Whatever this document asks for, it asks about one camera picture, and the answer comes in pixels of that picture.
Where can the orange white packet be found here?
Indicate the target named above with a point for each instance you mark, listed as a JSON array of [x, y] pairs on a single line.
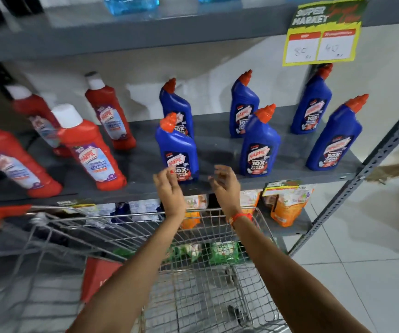
[[191, 211]]

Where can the red cart seat flap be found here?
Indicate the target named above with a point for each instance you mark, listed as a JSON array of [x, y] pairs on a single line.
[[97, 277]]

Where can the orange refill pouch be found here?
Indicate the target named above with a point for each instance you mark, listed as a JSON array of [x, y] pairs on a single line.
[[287, 206]]

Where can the person's right thumb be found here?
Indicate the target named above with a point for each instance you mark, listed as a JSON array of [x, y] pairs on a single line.
[[212, 181]]

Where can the red wristband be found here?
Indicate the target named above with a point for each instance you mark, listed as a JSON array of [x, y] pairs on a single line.
[[239, 217]]

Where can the yellow green shelf label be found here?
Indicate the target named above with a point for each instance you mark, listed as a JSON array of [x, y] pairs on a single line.
[[281, 187]]

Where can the person's left hand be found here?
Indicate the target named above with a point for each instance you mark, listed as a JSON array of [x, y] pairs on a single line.
[[170, 194]]

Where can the green packet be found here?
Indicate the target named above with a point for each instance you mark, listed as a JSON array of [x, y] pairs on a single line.
[[182, 253], [224, 252]]

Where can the dark bottles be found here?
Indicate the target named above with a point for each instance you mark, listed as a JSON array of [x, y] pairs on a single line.
[[2, 8]]

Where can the yellow price sign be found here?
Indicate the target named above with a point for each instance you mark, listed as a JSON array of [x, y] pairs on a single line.
[[324, 34]]

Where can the person's right forearm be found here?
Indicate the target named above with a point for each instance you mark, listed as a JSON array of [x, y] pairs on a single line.
[[289, 280]]

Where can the red cleaner bottle white cap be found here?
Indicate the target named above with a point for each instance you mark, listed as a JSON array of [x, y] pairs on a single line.
[[92, 152], [111, 114], [15, 162], [38, 116]]

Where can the person's left forearm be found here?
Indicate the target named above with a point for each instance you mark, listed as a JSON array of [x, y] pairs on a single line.
[[133, 273]]

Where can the grey metal shelving rack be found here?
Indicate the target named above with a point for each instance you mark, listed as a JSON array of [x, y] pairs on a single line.
[[216, 142]]

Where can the person's right hand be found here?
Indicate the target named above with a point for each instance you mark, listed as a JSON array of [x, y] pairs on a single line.
[[227, 192]]

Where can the row of blue cleaner bottles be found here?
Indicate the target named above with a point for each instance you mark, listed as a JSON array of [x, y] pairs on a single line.
[[260, 149]]

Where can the person's left thumb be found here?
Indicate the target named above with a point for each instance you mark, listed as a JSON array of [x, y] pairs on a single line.
[[172, 172]]

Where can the white blue packet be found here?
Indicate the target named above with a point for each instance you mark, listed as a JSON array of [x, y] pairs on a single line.
[[144, 208]]

